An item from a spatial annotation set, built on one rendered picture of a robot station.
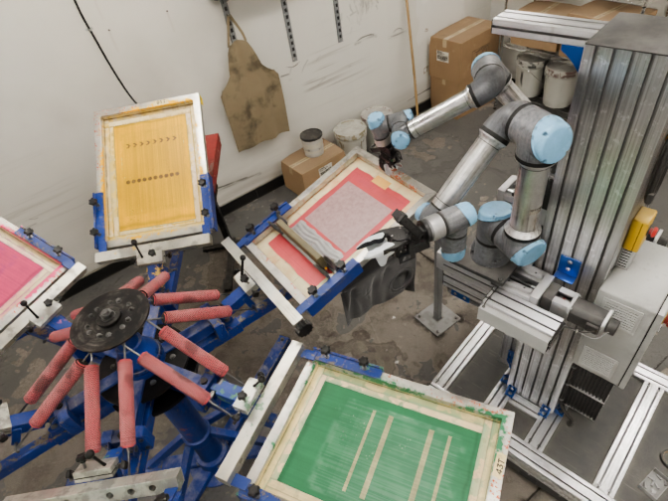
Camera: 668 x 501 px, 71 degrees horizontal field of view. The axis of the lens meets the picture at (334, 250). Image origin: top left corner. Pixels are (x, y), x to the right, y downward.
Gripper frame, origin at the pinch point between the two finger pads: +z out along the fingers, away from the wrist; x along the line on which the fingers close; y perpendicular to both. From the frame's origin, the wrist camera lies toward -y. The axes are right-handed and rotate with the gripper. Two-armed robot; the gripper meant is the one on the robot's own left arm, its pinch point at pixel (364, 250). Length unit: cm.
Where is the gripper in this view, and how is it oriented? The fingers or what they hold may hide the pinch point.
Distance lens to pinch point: 131.1
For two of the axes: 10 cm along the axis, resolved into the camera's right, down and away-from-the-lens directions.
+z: -9.1, 3.7, -2.0
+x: -3.7, -5.0, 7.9
